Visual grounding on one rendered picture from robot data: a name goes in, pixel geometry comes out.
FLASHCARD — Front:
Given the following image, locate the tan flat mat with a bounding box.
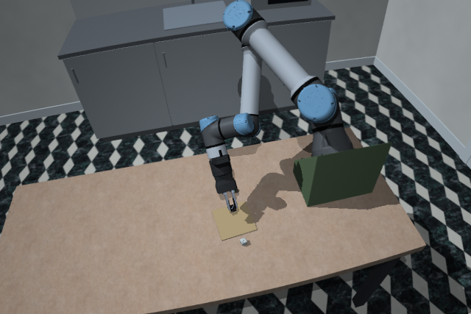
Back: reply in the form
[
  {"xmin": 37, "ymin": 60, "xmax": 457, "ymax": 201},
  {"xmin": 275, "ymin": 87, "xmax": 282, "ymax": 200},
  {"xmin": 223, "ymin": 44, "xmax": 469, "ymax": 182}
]
[{"xmin": 212, "ymin": 201, "xmax": 257, "ymax": 240}]

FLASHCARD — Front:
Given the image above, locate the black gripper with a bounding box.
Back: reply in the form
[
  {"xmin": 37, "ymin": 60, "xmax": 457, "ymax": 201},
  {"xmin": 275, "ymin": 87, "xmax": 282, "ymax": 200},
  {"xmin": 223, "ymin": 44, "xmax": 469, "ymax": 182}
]
[{"xmin": 206, "ymin": 144, "xmax": 238, "ymax": 210}]

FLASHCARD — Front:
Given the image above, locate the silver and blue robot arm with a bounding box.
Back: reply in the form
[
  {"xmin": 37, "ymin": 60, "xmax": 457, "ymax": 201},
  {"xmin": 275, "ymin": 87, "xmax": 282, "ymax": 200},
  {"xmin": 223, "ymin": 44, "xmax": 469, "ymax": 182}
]
[{"xmin": 199, "ymin": 0, "xmax": 353, "ymax": 157}]

